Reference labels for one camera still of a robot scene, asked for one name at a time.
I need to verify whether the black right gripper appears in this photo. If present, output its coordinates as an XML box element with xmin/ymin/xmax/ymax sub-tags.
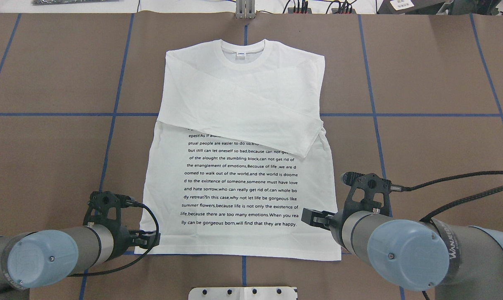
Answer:
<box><xmin>301</xmin><ymin>207</ymin><xmax>350</xmax><ymax>246</ymax></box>

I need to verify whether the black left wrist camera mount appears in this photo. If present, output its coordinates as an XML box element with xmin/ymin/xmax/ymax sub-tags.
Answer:
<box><xmin>83</xmin><ymin>191</ymin><xmax>143</xmax><ymax>231</ymax></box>

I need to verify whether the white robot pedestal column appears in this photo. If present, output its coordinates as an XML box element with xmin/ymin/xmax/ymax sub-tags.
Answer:
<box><xmin>188</xmin><ymin>286</ymin><xmax>298</xmax><ymax>300</ymax></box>

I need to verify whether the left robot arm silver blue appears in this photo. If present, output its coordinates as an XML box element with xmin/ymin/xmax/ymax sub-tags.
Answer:
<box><xmin>0</xmin><ymin>222</ymin><xmax>160</xmax><ymax>300</ymax></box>

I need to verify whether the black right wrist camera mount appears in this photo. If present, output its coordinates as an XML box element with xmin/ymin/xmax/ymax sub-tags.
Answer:
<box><xmin>342</xmin><ymin>172</ymin><xmax>403</xmax><ymax>219</ymax></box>

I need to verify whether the black box with white label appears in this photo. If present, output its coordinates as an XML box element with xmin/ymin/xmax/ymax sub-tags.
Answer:
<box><xmin>377</xmin><ymin>0</ymin><xmax>445</xmax><ymax>15</ymax></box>

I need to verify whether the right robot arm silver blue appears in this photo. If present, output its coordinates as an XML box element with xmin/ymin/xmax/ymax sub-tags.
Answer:
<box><xmin>301</xmin><ymin>209</ymin><xmax>503</xmax><ymax>300</ymax></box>

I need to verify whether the aluminium frame post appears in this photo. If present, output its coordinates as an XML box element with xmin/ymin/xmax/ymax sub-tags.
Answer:
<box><xmin>235</xmin><ymin>0</ymin><xmax>256</xmax><ymax>19</ymax></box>

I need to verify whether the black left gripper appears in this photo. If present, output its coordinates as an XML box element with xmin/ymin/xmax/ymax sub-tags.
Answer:
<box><xmin>103</xmin><ymin>223</ymin><xmax>160</xmax><ymax>258</ymax></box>

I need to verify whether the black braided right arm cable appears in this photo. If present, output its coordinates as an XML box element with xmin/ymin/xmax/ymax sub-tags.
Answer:
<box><xmin>401</xmin><ymin>170</ymin><xmax>503</xmax><ymax>223</ymax></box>

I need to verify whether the white long-sleeve printed t-shirt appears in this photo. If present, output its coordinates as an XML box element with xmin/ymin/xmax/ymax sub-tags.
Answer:
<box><xmin>143</xmin><ymin>40</ymin><xmax>342</xmax><ymax>261</ymax></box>

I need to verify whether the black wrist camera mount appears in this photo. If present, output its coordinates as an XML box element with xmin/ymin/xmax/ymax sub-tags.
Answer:
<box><xmin>342</xmin><ymin>172</ymin><xmax>403</xmax><ymax>219</ymax></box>
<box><xmin>83</xmin><ymin>191</ymin><xmax>143</xmax><ymax>231</ymax></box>

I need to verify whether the orange black electronics module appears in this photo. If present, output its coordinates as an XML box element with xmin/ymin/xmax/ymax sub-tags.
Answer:
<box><xmin>283</xmin><ymin>0</ymin><xmax>312</xmax><ymax>15</ymax></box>
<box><xmin>326</xmin><ymin>0</ymin><xmax>357</xmax><ymax>15</ymax></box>

